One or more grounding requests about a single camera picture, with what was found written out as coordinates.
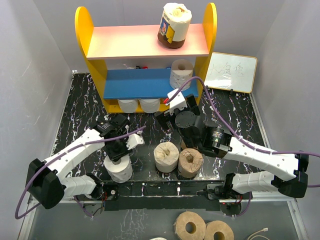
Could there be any black and red marker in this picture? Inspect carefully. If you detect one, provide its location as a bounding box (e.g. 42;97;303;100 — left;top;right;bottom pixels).
135;65;148;69

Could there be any white roll at bottom edge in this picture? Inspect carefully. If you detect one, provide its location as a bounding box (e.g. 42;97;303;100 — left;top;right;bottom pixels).
150;237;167;240

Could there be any tan roll on floor left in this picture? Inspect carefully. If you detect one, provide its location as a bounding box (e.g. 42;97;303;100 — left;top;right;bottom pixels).
173;211;206;240

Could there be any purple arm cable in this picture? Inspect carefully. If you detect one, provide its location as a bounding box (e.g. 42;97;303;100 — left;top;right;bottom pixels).
14;125;147;220
169;76;320;218

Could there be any beige roll back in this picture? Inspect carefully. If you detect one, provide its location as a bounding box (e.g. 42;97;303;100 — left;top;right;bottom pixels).
157;2;192;49

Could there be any brown roll front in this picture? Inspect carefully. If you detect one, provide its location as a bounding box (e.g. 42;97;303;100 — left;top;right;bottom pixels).
178;148;204;179

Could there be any patterned white paper roll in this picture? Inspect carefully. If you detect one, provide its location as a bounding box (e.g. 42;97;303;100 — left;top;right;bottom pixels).
169;59;194;89

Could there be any small whiteboard with writing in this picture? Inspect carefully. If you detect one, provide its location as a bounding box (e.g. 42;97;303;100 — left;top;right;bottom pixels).
204;52;258;94

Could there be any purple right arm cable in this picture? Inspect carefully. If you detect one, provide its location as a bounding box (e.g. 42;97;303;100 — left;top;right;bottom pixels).
169;76;320;218

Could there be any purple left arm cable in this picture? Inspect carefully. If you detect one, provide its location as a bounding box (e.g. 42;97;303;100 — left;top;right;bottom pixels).
14;125;147;220

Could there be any tan roll on floor right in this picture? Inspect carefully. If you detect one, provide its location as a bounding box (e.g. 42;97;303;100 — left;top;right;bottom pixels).
204;220;235;240

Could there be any brown roll back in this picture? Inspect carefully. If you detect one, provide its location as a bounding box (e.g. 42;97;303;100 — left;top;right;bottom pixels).
180;140;187;150

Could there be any tan roll on floor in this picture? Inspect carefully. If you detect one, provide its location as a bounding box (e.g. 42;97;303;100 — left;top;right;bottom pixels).
173;211;206;240
204;220;235;240

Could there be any yellow shelf with coloured boards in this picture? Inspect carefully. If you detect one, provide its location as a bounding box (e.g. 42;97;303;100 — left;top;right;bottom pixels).
74;2;218;113

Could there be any brown roll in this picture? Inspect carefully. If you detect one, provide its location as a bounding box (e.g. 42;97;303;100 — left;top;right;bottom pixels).
178;148;204;179
180;140;187;150

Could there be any beige roll front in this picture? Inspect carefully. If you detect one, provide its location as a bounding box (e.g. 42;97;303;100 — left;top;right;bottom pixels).
153;142;180;173

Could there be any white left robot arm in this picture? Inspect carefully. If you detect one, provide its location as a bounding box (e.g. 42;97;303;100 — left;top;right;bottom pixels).
26;114;130;209

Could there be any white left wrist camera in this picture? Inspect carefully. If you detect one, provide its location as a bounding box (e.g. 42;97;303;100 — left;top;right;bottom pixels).
125;133;145;151

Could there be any white cable on floor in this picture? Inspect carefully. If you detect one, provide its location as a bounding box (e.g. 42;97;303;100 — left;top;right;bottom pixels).
247;227;270;240

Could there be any beige roll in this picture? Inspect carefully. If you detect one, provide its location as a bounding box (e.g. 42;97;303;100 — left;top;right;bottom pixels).
153;142;180;173
157;2;192;49

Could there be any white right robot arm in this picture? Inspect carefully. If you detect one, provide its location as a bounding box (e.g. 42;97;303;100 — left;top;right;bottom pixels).
155;94;309;200

